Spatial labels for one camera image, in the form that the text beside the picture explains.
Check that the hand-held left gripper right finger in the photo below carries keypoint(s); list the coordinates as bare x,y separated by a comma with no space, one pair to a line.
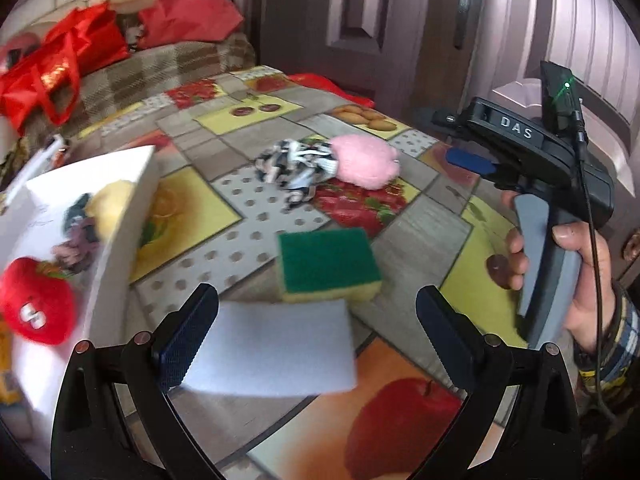
445,335

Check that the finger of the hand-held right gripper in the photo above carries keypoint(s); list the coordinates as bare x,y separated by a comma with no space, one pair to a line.
442,118
470,160

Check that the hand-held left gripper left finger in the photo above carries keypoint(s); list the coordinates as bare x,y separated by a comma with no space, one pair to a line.
187,340

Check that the white foam sheet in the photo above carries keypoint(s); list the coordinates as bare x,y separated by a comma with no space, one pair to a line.
280,345

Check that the white cardboard box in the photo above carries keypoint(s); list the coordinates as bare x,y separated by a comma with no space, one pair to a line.
120,240

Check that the yellow plush toy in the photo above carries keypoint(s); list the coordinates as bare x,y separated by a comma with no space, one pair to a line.
115,205

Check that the red plush toy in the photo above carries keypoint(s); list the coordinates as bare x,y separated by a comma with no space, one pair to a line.
35,300

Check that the person's right forearm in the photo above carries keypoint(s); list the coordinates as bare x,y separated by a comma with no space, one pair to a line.
617,355

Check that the person's right hand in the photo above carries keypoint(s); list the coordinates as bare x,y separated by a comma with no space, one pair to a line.
595,305

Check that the pink plush toy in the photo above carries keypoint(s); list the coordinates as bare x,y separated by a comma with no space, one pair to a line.
365,160

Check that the lilac panelled door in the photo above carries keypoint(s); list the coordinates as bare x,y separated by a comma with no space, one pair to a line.
375,10

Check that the red flat plastic bag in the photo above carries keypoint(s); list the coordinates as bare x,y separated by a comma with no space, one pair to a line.
320,81

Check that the green and yellow sponge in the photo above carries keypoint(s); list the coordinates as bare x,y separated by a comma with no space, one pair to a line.
325,260

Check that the mauve hair scrunchie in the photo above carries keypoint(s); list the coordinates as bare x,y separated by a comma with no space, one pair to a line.
75,250

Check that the fruit printed tablecloth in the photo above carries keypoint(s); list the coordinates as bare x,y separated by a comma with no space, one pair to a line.
235,195

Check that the black and white cloth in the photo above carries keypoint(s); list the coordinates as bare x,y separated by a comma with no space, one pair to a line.
295,165

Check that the dark green hair scrunchie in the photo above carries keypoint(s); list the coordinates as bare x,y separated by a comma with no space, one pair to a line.
80,210

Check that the plaid blanket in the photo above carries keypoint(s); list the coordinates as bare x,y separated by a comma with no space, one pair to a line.
150,75

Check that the pink-red plastic bag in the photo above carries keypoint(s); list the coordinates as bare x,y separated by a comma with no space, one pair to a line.
190,10

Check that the red shopping bag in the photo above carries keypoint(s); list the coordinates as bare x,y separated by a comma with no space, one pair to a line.
45,70

